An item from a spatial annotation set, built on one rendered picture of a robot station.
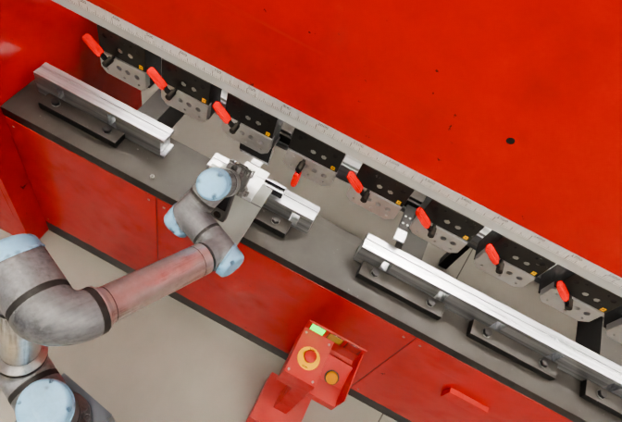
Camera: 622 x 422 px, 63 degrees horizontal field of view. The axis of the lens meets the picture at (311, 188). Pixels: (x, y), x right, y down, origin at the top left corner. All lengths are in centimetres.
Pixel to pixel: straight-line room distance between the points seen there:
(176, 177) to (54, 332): 87
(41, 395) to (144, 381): 105
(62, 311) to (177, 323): 148
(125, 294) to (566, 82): 92
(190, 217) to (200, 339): 127
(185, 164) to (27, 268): 86
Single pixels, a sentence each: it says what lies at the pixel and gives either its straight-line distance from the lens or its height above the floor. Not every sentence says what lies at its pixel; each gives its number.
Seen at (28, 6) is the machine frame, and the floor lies 115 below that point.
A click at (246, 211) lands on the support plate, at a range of 156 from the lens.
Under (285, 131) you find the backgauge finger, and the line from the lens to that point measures 172.
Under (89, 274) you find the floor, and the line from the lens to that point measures 257.
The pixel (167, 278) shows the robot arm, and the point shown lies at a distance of 110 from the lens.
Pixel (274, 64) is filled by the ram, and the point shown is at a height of 151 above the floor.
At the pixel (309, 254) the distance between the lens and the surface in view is 167.
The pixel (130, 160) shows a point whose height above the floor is 88.
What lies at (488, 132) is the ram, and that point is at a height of 161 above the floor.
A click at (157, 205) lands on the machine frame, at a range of 180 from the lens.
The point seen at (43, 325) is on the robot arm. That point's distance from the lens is 101.
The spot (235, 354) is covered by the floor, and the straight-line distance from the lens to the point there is 243.
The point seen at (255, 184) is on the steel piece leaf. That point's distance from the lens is 161.
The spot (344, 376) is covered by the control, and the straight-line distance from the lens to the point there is 172.
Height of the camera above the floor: 233
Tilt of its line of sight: 54 degrees down
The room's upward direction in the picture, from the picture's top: 24 degrees clockwise
